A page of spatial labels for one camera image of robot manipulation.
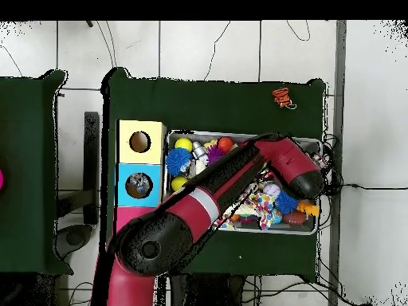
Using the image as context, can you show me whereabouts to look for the black floor cable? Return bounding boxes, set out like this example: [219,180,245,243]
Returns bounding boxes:
[324,181,408,194]

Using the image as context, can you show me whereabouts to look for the orange toy building block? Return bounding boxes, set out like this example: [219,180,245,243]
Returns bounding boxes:
[297,200,320,218]

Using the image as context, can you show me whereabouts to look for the wooden box with three holes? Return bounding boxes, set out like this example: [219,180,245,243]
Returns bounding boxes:
[114,119,168,251]

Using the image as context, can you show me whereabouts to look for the yellow ball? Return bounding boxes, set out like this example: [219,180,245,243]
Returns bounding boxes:
[171,175,190,193]
[175,136,194,152]

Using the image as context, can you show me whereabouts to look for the silver metal pipe fitting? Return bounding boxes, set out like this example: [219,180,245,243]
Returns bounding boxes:
[192,140,208,160]

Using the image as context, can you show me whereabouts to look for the purple spiky ball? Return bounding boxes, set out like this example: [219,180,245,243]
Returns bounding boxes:
[206,145,226,167]

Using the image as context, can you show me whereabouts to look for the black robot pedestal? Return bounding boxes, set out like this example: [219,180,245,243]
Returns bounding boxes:
[168,273,249,306]

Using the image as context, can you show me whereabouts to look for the orange ball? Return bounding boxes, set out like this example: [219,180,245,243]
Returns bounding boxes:
[217,136,235,153]

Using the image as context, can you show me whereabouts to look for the shallow clear mesh bin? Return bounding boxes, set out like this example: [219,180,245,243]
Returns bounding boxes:
[162,130,323,236]

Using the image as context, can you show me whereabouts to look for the colourful patterned cloth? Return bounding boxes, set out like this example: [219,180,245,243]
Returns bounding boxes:
[219,190,283,230]

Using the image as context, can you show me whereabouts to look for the white baseball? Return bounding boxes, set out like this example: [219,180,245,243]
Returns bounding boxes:
[263,182,281,198]

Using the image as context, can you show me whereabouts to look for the small blue spiky ball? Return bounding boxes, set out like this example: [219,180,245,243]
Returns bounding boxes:
[274,190,300,215]

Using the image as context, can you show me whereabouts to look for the dark green table cloth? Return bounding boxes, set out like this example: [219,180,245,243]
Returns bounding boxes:
[100,66,328,281]
[0,69,74,277]

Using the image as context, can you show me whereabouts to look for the orange tiger striped toy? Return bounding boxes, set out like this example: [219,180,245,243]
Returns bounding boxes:
[272,86,298,110]

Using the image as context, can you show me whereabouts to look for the large blue spiky ball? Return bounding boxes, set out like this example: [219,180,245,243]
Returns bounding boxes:
[165,147,193,178]

